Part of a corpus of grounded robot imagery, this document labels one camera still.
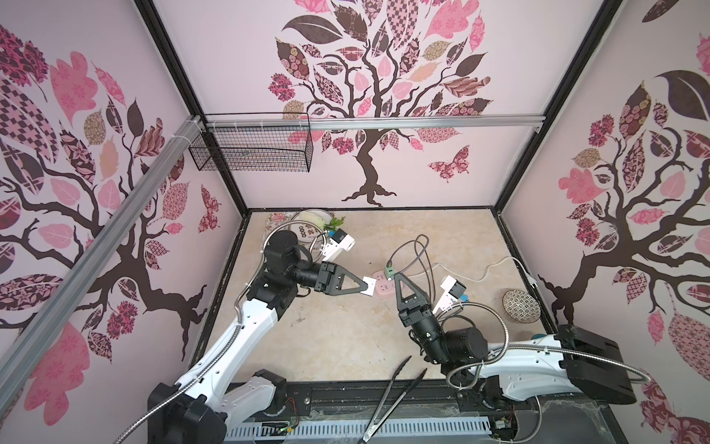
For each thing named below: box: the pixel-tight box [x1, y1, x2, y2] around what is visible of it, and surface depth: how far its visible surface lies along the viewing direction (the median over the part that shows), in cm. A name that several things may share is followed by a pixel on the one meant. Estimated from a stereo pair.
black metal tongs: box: [357, 355, 428, 444], surface depth 72 cm
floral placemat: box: [263, 211, 297, 240], surface depth 120 cm
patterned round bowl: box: [501, 288, 542, 324], surface depth 91 cm
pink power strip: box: [371, 269, 396, 296], surface depth 59 cm
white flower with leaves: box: [298, 210, 346, 233], surface depth 114 cm
